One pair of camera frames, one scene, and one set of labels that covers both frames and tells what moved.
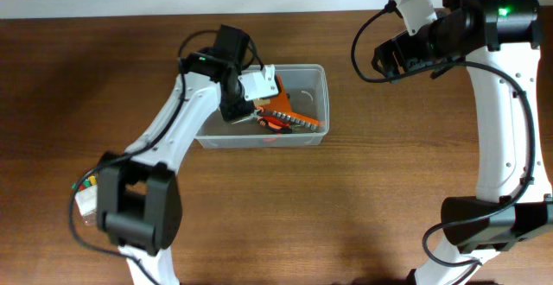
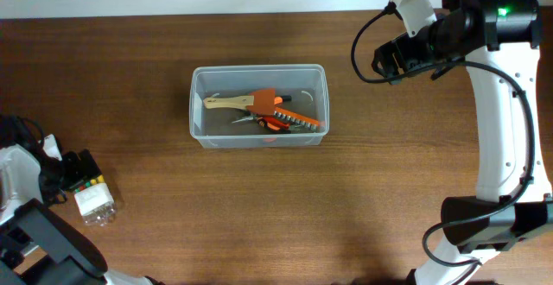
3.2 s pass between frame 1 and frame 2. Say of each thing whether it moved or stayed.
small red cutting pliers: stayed
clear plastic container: stayed
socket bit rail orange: stayed
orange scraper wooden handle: moved
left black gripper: moved
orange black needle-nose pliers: moved
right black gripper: stayed
